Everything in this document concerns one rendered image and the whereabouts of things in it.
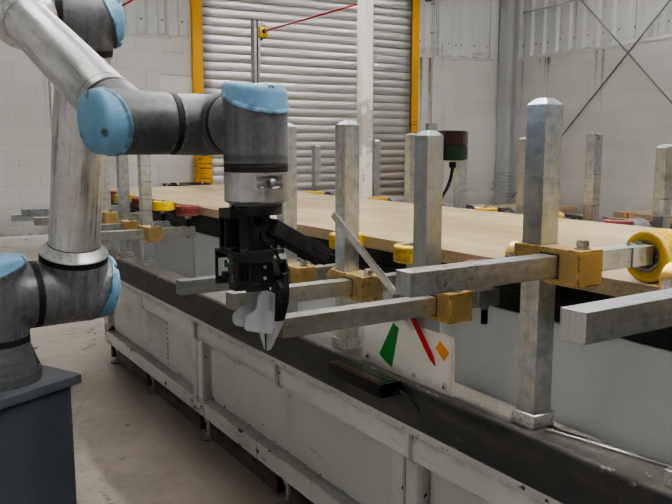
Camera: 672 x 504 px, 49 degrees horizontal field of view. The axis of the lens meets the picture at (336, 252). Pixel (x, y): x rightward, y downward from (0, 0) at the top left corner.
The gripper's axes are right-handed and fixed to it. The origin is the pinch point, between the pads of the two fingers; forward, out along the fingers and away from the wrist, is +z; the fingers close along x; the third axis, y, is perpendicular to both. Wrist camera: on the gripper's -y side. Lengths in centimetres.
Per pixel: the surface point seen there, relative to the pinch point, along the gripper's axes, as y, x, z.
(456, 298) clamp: -31.3, 5.0, -3.6
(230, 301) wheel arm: -4.6, -24.3, -1.0
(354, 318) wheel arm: -13.6, 1.5, -1.9
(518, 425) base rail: -30.0, 20.5, 12.6
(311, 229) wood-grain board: -50, -73, -7
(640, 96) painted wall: -786, -495, -92
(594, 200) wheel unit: -141, -54, -12
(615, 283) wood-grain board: -50, 21, -7
